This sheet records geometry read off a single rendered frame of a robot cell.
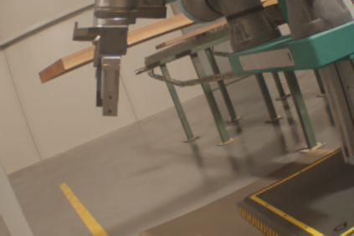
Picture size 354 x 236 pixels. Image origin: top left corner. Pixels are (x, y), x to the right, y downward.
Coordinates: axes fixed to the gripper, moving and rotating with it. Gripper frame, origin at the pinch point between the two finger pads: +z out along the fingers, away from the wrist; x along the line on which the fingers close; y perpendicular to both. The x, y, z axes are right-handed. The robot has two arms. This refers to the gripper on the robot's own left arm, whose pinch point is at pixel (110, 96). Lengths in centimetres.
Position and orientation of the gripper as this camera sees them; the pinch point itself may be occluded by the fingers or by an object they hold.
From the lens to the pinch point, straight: 108.4
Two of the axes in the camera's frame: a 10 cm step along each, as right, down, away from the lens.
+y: -10.0, -0.3, -0.9
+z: -0.5, 9.8, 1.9
